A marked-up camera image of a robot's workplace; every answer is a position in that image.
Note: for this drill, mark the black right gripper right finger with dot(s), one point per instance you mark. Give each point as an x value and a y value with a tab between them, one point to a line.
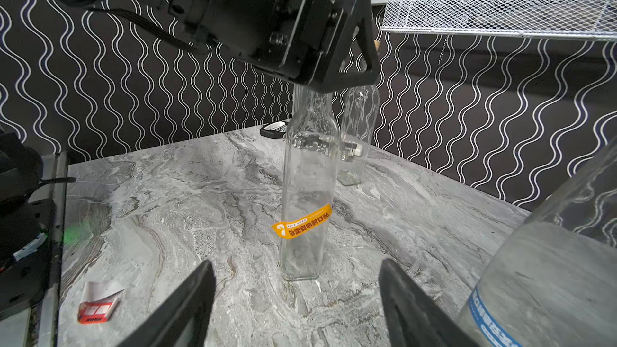
412	317

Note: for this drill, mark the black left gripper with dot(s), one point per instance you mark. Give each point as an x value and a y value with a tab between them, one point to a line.
281	36

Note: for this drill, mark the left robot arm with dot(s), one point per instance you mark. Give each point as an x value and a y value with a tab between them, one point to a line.
353	63

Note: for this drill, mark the tall clear corked bottle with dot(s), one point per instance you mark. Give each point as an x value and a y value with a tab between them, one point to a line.
553	281

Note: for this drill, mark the red and white peeled label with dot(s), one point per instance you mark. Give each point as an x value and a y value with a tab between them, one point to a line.
98	301

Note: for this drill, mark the short clear corked bottle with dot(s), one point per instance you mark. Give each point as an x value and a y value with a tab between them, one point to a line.
360	110

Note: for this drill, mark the clear bottle with orange label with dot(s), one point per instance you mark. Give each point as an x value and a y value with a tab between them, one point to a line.
312	153

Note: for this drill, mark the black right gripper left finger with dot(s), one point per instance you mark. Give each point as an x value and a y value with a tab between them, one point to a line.
183	319

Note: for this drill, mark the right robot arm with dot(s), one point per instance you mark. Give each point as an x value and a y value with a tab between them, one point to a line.
28	250

